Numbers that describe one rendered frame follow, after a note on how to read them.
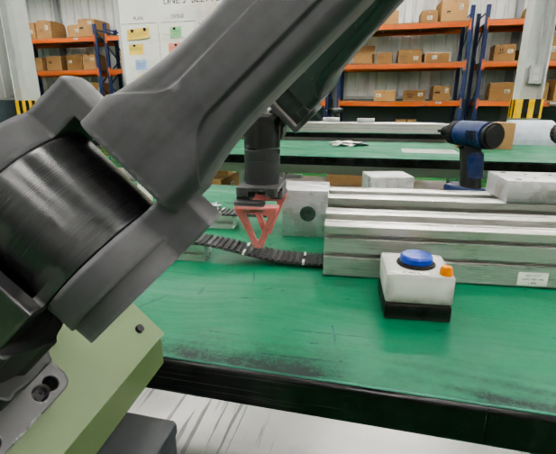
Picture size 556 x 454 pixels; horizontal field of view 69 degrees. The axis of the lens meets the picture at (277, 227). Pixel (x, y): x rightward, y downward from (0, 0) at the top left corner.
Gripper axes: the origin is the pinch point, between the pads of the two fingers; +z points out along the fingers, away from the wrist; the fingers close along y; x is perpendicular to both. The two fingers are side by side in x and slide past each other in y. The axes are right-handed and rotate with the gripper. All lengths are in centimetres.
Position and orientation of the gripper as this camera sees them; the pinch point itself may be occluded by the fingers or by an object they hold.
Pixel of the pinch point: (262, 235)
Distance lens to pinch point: 68.3
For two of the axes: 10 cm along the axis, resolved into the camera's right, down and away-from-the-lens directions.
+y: 1.5, -2.8, 9.5
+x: -9.9, -0.5, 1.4
